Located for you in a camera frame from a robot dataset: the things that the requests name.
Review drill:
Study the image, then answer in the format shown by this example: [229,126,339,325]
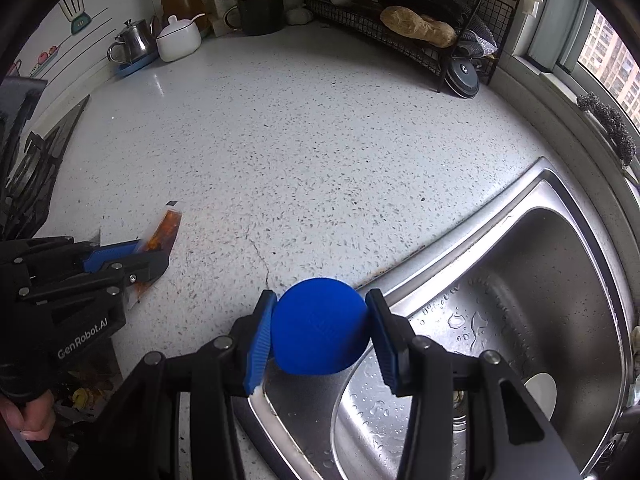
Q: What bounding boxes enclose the person's left hand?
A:
[0,390,55,441]

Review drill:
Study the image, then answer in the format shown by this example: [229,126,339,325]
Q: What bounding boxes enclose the stainless steel sink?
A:
[234,159,632,479]

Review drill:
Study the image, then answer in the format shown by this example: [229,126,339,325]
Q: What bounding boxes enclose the blue tray under pots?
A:
[115,52,160,78]

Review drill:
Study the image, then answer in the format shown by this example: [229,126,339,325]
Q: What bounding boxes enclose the small steel pitcher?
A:
[106,20,157,65]

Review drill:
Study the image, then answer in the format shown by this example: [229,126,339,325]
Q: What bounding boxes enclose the white ceramic sugar pot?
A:
[156,13,205,63]

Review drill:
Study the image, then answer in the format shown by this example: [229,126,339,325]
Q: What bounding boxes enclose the black utensil holder cup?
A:
[222,0,288,36]

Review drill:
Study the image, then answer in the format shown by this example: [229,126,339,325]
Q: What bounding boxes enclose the dark scouring pad on sill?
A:
[576,92,636,167]

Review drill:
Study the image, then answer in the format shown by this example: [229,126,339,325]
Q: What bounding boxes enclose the grey mesh cloth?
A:
[454,14,498,60]

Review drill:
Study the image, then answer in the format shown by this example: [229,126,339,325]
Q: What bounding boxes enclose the brown sweet potato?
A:
[380,6,458,48]

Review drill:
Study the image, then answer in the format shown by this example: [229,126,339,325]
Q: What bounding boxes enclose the black wire rack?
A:
[304,0,518,99]

